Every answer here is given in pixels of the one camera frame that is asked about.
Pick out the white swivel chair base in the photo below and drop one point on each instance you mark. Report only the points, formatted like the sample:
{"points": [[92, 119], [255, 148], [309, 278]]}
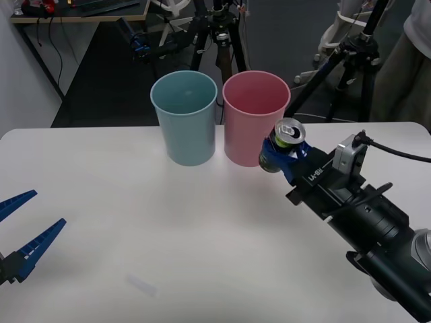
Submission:
{"points": [[171, 20]]}

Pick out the black and green drink can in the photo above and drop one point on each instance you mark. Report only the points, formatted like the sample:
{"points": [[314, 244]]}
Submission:
{"points": [[289, 130]]}

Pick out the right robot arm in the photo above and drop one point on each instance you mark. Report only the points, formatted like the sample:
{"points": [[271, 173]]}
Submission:
{"points": [[387, 232]]}

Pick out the pale blue plastic bin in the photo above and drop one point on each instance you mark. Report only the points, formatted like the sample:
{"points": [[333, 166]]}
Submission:
{"points": [[188, 134]]}

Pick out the person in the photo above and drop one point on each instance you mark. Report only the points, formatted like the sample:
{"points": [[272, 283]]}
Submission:
{"points": [[404, 67]]}

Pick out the black camera tripod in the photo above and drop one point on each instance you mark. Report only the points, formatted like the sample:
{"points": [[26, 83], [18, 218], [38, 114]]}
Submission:
{"points": [[222, 37], [357, 47]]}

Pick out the black desk with wooden edge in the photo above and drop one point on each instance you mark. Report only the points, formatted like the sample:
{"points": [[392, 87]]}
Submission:
{"points": [[111, 18]]}

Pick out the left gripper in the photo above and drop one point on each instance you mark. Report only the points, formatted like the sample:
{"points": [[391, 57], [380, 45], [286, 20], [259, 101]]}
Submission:
{"points": [[2, 269]]}

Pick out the white wheeled stand base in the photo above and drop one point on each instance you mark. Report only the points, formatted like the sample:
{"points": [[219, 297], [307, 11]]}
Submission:
{"points": [[331, 37]]}

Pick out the black keyboard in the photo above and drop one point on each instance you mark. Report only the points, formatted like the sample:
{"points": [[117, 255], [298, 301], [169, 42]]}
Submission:
{"points": [[107, 6]]}

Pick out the pink plastic bin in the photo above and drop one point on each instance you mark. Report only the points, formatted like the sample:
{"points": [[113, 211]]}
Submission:
{"points": [[246, 138]]}

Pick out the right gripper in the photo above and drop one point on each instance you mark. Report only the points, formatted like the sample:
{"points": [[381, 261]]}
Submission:
{"points": [[318, 183]]}

